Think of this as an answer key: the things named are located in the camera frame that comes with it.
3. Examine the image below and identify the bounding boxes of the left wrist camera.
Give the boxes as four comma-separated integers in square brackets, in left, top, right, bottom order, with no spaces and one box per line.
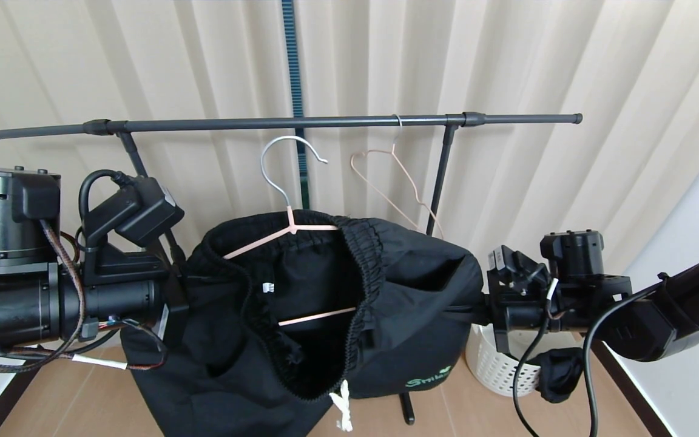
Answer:
[79,175,185,286]

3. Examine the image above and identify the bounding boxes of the black t-shirt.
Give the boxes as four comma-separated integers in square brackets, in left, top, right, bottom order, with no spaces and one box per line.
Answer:
[535,348,587,404]

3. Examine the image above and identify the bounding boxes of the black shorts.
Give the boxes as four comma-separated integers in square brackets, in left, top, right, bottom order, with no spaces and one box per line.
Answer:
[120,209,485,437]

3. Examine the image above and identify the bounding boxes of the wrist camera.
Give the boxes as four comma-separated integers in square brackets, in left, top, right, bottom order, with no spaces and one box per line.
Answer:
[79,175,185,286]
[488,245,552,299]

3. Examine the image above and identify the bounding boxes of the pink clothes hanger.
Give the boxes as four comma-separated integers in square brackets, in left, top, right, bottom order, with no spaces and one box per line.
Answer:
[350,114,445,239]
[223,135,357,328]

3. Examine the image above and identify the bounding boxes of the beige curtain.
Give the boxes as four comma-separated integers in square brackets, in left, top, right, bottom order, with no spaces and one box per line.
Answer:
[0,0,699,365]

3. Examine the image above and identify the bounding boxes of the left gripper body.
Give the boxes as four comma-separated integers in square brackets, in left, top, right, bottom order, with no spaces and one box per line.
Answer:
[0,264,189,360]

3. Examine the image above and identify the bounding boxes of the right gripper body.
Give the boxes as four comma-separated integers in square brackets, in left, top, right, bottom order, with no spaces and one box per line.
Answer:
[484,267,572,357]

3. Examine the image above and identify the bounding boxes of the white laundry basket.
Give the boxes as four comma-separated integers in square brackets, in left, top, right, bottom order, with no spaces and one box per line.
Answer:
[465,324,544,398]

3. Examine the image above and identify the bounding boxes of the black clothes rack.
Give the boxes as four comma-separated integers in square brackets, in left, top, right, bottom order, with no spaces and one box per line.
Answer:
[0,112,583,425]

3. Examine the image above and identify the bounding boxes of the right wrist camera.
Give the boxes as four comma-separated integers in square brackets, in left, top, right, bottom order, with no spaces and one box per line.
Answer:
[488,245,552,299]

